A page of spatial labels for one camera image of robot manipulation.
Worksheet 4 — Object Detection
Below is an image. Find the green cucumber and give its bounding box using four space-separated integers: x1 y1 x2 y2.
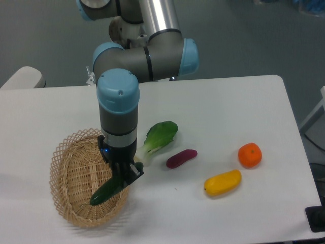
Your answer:
89 178 128 206

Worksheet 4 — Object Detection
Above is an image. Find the white chair seat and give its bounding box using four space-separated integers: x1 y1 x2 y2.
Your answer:
1 66 46 90

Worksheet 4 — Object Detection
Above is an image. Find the purple sweet potato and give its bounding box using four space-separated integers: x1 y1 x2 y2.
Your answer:
166 149 198 169

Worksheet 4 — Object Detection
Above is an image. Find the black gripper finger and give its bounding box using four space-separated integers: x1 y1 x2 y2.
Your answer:
112 163 126 188
122 162 144 186

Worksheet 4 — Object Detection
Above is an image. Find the white furniture frame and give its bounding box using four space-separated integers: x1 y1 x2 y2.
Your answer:
299 86 324 135

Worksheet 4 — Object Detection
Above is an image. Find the black box at table edge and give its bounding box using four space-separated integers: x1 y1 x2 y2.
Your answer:
305 206 324 233

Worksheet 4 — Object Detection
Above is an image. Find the orange tangerine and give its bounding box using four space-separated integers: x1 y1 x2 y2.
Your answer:
238 142 263 168

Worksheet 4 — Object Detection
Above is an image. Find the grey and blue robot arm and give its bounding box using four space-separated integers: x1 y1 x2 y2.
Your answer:
76 1 199 187

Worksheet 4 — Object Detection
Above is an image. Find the green bok choy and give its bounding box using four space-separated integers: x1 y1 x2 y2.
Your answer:
134 121 178 166

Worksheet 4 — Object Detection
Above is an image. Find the woven wicker basket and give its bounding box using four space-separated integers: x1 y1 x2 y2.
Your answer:
49 128 128 227

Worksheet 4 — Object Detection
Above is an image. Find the yellow mango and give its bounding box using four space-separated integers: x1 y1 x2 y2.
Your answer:
204 169 242 197

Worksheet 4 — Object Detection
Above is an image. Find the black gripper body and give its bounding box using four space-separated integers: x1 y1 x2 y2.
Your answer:
97 135 137 165

